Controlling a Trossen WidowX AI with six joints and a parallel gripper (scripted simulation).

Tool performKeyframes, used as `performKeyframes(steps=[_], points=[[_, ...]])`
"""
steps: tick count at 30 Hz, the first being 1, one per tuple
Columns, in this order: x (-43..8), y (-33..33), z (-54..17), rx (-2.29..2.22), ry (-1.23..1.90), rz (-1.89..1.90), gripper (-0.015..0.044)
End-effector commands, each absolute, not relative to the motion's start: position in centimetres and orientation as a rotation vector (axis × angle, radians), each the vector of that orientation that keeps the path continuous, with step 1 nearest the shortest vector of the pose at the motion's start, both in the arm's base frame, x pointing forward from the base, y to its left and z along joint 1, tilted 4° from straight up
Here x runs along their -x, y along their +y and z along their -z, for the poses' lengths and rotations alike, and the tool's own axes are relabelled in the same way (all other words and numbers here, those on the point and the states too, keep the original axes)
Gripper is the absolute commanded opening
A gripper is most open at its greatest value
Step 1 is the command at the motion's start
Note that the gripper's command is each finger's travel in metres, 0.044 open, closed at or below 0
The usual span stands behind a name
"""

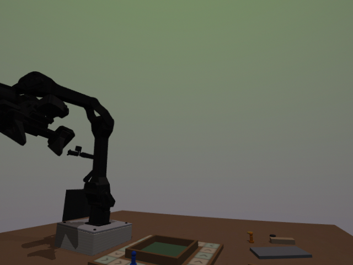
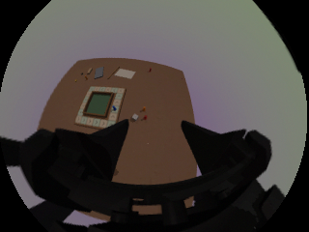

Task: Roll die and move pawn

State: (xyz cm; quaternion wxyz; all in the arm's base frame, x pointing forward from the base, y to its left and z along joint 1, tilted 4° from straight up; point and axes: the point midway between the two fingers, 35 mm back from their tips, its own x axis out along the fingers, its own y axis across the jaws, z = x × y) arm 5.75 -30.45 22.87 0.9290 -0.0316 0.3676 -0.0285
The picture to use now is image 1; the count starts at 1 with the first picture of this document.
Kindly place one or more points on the dark blue pawn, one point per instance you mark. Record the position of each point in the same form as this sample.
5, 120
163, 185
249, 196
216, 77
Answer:
133, 260

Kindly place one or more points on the tan rectangular block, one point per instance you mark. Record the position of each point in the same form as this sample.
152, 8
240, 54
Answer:
282, 240

